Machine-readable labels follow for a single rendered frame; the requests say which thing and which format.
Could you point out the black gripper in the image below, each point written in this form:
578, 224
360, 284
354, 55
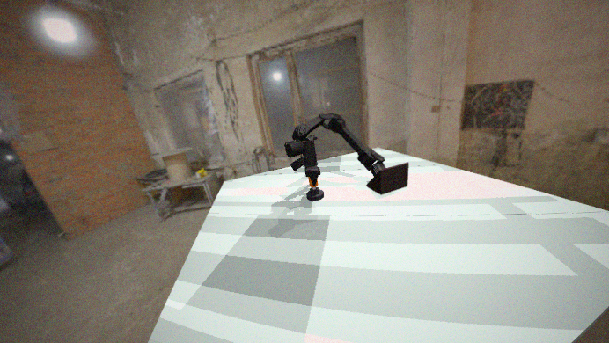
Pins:
311, 169

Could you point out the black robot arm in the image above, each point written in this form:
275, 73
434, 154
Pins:
302, 144

